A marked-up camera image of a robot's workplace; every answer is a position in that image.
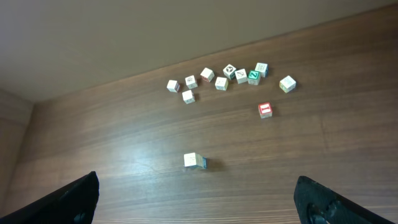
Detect wooden block with face drawing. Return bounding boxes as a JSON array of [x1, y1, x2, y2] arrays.
[[185, 75, 198, 89]]

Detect wooden block pale green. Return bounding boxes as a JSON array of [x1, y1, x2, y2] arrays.
[[255, 62, 269, 78]]

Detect plain wooden block far left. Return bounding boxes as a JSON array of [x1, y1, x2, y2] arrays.
[[167, 80, 180, 93]]

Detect wooden block blue side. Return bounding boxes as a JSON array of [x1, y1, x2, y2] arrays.
[[183, 152, 208, 169]]

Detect wooden block yellow side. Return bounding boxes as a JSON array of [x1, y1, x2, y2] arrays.
[[279, 75, 297, 93]]

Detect wooden block green Z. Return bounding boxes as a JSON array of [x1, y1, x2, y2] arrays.
[[248, 70, 261, 85]]

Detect wooden block letter W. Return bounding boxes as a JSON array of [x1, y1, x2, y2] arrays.
[[215, 77, 229, 91]]

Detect plain wooden block centre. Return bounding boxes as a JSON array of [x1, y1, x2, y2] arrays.
[[182, 90, 195, 104]]

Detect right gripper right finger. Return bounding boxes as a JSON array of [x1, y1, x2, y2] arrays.
[[294, 175, 394, 224]]

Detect wooden block with sketch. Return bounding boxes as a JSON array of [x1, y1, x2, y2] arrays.
[[235, 68, 248, 84]]

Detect wooden block red letter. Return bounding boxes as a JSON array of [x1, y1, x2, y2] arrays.
[[200, 67, 215, 82]]

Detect plain wooden block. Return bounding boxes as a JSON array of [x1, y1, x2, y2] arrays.
[[182, 90, 195, 104], [167, 80, 180, 93]]

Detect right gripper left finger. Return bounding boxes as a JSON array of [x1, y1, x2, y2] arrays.
[[1, 171, 100, 224]]

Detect wooden block red I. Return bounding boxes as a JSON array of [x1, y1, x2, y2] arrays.
[[258, 102, 273, 119]]

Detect wooden block dark picture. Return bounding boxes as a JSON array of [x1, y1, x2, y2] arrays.
[[223, 64, 236, 80]]

